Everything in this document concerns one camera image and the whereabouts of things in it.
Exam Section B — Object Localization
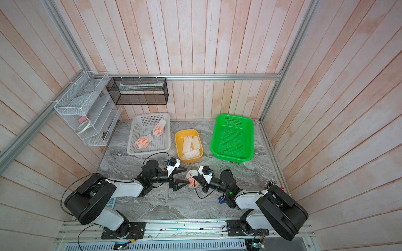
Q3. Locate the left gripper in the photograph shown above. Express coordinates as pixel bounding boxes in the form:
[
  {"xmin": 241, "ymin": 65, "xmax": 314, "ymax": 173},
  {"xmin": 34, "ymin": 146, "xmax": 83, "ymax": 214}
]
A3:
[{"xmin": 150, "ymin": 165, "xmax": 190, "ymax": 192}]

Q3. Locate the netted orange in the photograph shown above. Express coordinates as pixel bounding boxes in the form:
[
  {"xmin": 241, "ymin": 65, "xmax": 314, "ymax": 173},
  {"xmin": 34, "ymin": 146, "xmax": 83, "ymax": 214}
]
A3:
[
  {"xmin": 186, "ymin": 170, "xmax": 198, "ymax": 188},
  {"xmin": 135, "ymin": 134, "xmax": 154, "ymax": 149},
  {"xmin": 153, "ymin": 119, "xmax": 166, "ymax": 137}
]

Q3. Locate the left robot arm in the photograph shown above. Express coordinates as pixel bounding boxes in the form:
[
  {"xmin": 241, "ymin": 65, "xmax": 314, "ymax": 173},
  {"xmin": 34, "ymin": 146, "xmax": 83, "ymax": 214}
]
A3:
[{"xmin": 64, "ymin": 158, "xmax": 189, "ymax": 239}]

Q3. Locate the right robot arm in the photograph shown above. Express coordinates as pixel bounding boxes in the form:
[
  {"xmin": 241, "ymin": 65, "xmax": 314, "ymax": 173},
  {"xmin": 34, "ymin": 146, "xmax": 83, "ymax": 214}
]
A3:
[{"xmin": 192, "ymin": 166, "xmax": 309, "ymax": 241}]

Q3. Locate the white foam net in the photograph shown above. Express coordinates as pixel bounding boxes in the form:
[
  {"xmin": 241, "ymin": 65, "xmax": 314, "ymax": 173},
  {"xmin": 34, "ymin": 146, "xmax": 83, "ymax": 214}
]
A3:
[
  {"xmin": 182, "ymin": 136, "xmax": 193, "ymax": 153},
  {"xmin": 182, "ymin": 149, "xmax": 201, "ymax": 160},
  {"xmin": 192, "ymin": 136, "xmax": 201, "ymax": 150}
]

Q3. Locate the blue black stapler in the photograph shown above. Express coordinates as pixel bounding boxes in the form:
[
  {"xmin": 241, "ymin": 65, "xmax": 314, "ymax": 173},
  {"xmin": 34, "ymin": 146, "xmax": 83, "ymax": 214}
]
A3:
[{"xmin": 218, "ymin": 196, "xmax": 226, "ymax": 204}]

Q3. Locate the yellow plastic tub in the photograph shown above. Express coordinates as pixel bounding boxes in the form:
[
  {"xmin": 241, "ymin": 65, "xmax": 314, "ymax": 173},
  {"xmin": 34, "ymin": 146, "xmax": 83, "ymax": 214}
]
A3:
[{"xmin": 175, "ymin": 129, "xmax": 204, "ymax": 164}]

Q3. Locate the green plastic basket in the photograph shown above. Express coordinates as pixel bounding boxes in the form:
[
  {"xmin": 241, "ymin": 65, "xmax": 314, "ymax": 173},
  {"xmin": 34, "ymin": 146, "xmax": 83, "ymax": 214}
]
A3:
[{"xmin": 210, "ymin": 114, "xmax": 254, "ymax": 163}]

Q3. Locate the white plastic basket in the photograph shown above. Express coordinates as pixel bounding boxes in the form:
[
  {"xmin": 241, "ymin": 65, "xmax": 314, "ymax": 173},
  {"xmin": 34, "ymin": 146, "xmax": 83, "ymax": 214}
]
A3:
[{"xmin": 127, "ymin": 113, "xmax": 171, "ymax": 158}]

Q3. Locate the white tape roll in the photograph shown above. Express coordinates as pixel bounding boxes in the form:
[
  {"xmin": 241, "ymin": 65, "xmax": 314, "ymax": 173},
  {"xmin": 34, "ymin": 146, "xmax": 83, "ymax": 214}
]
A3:
[{"xmin": 76, "ymin": 120, "xmax": 91, "ymax": 134}]

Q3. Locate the pink box on shelf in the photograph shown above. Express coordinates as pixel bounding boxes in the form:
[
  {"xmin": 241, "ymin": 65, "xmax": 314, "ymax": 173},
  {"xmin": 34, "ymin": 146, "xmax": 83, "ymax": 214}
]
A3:
[{"xmin": 78, "ymin": 116, "xmax": 89, "ymax": 124}]

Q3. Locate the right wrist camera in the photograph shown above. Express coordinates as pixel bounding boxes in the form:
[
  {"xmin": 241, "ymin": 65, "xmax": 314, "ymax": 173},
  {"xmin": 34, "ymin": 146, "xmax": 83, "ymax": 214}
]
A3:
[{"xmin": 198, "ymin": 166, "xmax": 214, "ymax": 184}]

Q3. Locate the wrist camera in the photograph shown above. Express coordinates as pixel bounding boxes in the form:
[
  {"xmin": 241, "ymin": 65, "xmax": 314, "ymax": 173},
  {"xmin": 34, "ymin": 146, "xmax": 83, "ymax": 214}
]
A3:
[
  {"xmin": 166, "ymin": 158, "xmax": 181, "ymax": 176},
  {"xmin": 198, "ymin": 166, "xmax": 214, "ymax": 184}
]

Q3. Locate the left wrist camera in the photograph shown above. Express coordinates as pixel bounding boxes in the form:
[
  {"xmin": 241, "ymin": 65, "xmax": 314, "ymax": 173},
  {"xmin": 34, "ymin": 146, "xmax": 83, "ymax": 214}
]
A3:
[{"xmin": 166, "ymin": 158, "xmax": 181, "ymax": 176}]

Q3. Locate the aluminium front rail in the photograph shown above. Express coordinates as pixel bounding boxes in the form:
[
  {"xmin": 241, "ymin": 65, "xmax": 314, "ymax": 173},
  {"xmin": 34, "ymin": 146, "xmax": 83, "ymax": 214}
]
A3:
[{"xmin": 54, "ymin": 216, "xmax": 316, "ymax": 244}]

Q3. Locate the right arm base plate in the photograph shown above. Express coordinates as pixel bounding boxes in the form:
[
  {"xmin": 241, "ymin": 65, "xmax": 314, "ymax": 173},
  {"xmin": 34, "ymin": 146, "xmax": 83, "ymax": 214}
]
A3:
[{"xmin": 226, "ymin": 220, "xmax": 269, "ymax": 236}]

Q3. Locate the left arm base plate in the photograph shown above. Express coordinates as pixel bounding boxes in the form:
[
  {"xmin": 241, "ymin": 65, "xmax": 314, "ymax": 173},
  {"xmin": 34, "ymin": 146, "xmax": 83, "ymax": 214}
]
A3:
[{"xmin": 101, "ymin": 222, "xmax": 146, "ymax": 240}]

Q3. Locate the black wire mesh basket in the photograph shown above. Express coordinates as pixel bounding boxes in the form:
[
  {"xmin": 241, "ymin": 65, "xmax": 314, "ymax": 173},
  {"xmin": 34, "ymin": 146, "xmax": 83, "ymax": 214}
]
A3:
[{"xmin": 106, "ymin": 76, "xmax": 169, "ymax": 105}]

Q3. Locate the white wire shelf rack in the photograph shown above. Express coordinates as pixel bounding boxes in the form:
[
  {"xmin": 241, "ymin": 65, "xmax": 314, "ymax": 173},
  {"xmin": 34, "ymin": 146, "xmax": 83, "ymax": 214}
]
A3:
[{"xmin": 54, "ymin": 71, "xmax": 122, "ymax": 146}]

